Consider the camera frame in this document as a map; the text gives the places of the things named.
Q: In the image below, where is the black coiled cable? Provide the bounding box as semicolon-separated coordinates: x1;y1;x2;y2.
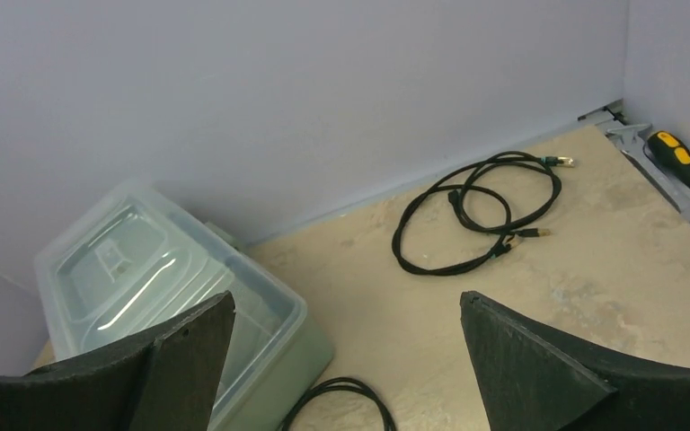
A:
278;376;397;431
391;151;576;277

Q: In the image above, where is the black coiled cable far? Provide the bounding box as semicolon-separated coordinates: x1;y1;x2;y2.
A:
391;151;576;277

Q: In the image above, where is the clear plastic storage box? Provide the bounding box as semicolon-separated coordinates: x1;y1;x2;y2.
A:
34;183;333;430

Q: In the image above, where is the aluminium frame rail right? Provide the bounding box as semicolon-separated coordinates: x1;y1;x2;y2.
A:
578;101;690;224

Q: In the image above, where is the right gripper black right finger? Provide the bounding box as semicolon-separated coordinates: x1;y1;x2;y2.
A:
460;291;690;430

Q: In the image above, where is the black coiled cable near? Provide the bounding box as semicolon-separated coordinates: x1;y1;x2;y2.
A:
278;376;397;431

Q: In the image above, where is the yellow black screwdriver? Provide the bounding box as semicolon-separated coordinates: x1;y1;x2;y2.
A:
647;131;690;189

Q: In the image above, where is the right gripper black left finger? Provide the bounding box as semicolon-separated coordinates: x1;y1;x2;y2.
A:
0;292;235;430

